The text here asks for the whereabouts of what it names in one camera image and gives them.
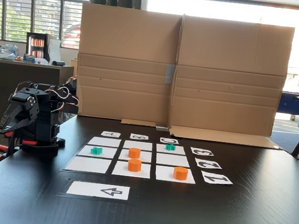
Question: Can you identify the blue foosball table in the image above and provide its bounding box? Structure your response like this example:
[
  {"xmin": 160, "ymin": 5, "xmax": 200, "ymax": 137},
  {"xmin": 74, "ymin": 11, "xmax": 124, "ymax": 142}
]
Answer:
[{"xmin": 273, "ymin": 90, "xmax": 299, "ymax": 148}]

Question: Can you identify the white arrow paper sheet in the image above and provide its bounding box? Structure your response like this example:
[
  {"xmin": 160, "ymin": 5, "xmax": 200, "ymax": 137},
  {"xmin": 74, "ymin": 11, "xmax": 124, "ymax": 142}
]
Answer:
[{"xmin": 65, "ymin": 179, "xmax": 130, "ymax": 201}]

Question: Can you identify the paper sheet number 1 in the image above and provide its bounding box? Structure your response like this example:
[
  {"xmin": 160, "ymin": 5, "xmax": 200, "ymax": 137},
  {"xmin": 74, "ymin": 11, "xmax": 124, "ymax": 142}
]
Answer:
[{"xmin": 199, "ymin": 170, "xmax": 235, "ymax": 186}]

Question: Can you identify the black clamp with red lever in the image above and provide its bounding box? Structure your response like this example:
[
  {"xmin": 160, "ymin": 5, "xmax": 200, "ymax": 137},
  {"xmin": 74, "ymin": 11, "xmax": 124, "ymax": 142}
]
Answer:
[{"xmin": 20, "ymin": 138, "xmax": 61, "ymax": 160}]

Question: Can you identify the window with blinds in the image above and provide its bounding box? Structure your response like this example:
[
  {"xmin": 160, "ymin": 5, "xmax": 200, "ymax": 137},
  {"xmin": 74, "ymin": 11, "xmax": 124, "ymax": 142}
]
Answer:
[{"xmin": 0, "ymin": 0, "xmax": 89, "ymax": 50}]

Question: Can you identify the dark wooden counter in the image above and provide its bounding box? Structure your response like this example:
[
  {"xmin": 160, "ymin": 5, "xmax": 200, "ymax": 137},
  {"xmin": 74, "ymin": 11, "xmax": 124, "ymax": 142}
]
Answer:
[{"xmin": 0, "ymin": 57, "xmax": 75, "ymax": 142}]

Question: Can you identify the paper sheet letter C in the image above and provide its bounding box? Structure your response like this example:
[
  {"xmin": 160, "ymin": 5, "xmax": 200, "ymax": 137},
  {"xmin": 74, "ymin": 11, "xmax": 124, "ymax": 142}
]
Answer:
[{"xmin": 159, "ymin": 136, "xmax": 180, "ymax": 145}]

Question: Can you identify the long gray tape strip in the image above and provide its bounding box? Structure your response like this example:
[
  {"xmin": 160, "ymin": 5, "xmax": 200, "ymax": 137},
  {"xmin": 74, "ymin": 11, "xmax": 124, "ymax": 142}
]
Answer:
[{"xmin": 164, "ymin": 64, "xmax": 177, "ymax": 85}]

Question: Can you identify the short gray tape strip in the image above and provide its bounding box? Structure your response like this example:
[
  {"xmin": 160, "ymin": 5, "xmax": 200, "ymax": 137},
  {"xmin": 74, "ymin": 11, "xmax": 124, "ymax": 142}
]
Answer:
[{"xmin": 155, "ymin": 123, "xmax": 170, "ymax": 133}]

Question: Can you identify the paper sheet number 2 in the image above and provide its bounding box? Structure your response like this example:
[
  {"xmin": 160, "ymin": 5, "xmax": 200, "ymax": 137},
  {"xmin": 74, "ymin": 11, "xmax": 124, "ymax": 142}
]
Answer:
[{"xmin": 194, "ymin": 157, "xmax": 223, "ymax": 170}]

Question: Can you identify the black mini fridge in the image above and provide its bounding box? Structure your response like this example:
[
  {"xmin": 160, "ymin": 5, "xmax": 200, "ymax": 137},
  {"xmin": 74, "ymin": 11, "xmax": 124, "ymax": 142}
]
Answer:
[{"xmin": 24, "ymin": 31, "xmax": 57, "ymax": 64}]

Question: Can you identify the paper sheet number 3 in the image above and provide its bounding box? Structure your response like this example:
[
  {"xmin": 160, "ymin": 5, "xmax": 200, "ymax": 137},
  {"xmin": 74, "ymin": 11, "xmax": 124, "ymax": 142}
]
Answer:
[{"xmin": 189, "ymin": 146, "xmax": 215, "ymax": 157}]

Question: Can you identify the round orange token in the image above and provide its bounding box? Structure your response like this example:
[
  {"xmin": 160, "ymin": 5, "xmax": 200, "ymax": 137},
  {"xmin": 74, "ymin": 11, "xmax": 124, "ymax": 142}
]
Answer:
[
  {"xmin": 173, "ymin": 166, "xmax": 189, "ymax": 182},
  {"xmin": 127, "ymin": 158, "xmax": 142, "ymax": 173},
  {"xmin": 128, "ymin": 147, "xmax": 142, "ymax": 160}
]

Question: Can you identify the white paper bag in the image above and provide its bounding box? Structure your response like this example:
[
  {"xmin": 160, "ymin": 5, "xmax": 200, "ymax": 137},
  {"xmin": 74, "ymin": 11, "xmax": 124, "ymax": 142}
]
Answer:
[{"xmin": 46, "ymin": 38, "xmax": 64, "ymax": 64}]

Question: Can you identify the small blue orange box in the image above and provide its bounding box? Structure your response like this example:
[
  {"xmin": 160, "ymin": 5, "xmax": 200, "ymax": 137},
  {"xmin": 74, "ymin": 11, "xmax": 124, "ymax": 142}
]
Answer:
[{"xmin": 22, "ymin": 53, "xmax": 37, "ymax": 64}]

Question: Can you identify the paper sheet letter A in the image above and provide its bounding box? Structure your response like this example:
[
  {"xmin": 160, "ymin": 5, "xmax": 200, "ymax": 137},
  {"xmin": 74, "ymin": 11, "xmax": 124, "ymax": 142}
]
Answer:
[{"xmin": 100, "ymin": 130, "xmax": 122, "ymax": 139}]

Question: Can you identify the pile of plastic bags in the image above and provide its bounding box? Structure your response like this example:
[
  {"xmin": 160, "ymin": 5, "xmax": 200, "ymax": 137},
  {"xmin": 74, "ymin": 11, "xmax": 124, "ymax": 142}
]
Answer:
[{"xmin": 0, "ymin": 42, "xmax": 21, "ymax": 62}]

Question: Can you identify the white nine-square grid sheet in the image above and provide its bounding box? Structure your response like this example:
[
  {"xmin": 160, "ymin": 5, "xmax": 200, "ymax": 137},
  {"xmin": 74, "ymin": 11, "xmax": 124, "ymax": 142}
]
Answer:
[{"xmin": 63, "ymin": 133, "xmax": 200, "ymax": 186}]

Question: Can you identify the brown cardboard screen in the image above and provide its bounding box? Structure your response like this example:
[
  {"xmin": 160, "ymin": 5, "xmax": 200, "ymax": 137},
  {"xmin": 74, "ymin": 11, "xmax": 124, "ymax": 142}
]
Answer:
[{"xmin": 69, "ymin": 1, "xmax": 298, "ymax": 151}]

